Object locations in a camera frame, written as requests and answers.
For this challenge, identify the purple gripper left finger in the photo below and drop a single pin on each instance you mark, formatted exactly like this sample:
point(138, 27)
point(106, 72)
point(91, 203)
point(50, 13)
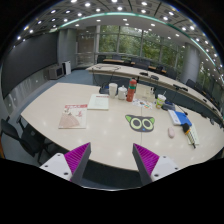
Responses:
point(69, 166)

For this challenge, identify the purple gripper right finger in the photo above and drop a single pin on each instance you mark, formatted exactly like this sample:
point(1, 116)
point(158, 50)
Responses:
point(151, 166)

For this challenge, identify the pink computer mouse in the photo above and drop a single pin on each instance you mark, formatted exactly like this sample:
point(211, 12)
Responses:
point(171, 132)

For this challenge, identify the cat face mouse pad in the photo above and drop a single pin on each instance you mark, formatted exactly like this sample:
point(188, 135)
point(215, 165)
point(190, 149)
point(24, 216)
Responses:
point(140, 123)

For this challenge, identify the black office chair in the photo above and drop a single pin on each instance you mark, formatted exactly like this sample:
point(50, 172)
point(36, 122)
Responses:
point(31, 140)

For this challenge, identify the red illustrated magazine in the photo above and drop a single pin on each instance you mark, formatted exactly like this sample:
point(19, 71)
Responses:
point(73, 117)

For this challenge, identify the black yellow handheld tool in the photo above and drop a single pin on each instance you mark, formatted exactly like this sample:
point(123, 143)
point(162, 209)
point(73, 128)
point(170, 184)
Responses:
point(187, 132)

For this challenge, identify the blue folder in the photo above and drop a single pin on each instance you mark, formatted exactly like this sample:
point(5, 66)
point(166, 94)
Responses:
point(179, 118)

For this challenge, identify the colourful flyer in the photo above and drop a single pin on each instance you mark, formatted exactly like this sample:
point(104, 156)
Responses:
point(142, 104)

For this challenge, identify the green white paper cup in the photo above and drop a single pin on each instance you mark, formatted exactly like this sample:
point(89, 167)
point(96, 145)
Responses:
point(160, 101)

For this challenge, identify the white paper booklet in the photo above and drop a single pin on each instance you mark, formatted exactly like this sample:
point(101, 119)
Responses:
point(98, 102)

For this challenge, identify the beige standing card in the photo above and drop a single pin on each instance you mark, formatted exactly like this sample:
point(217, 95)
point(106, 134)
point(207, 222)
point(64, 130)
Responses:
point(144, 92)

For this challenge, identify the long curved conference desk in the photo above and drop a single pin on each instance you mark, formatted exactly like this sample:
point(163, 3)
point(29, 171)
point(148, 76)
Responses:
point(175, 92)

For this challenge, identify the white lidded mug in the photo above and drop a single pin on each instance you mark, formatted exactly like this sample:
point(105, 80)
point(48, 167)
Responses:
point(122, 92)

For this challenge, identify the red water bottle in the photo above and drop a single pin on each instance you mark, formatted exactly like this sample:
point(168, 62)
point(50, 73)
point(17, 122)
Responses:
point(131, 90)

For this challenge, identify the white tall cup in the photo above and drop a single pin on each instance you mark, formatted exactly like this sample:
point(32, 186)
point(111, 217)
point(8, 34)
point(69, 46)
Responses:
point(113, 89)

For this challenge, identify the white cabinet box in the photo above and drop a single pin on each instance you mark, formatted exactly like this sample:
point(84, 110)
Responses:
point(55, 72)

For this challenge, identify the white air purifier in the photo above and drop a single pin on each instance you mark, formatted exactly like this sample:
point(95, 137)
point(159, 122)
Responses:
point(66, 67)

